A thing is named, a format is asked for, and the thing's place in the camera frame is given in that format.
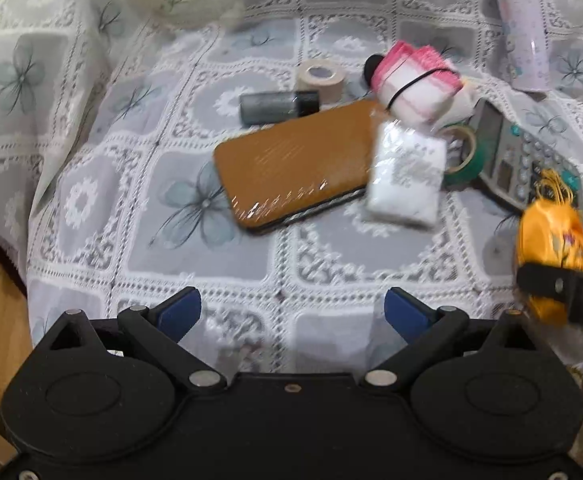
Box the orange satin drawstring pouch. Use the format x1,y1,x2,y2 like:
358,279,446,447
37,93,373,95
515,168,583,325

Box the purple thermos bottle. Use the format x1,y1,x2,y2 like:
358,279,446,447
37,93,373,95
497,0,551,93

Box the black cream round ball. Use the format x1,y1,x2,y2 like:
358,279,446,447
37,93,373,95
363,54,385,88

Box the grey desk calculator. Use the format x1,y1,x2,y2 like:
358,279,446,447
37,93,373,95
467,99,583,214

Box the white tissue packet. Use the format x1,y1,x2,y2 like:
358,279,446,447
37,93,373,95
365,120,447,228

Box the pink white folded handkerchief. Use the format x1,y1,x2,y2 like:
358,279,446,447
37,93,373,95
369,41,478,131

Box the dark grey small bottle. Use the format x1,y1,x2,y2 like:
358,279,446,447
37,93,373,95
239,90,321,126

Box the beige tape roll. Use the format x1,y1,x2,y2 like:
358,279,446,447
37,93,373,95
296,58,347,104

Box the brown leather wallet case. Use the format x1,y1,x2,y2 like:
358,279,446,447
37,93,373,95
213,100,378,231

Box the white lace floral sofa cover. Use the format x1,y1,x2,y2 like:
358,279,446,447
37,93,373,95
0,0,583,476

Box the green tape roll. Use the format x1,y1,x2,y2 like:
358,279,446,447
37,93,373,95
439,124,485,188

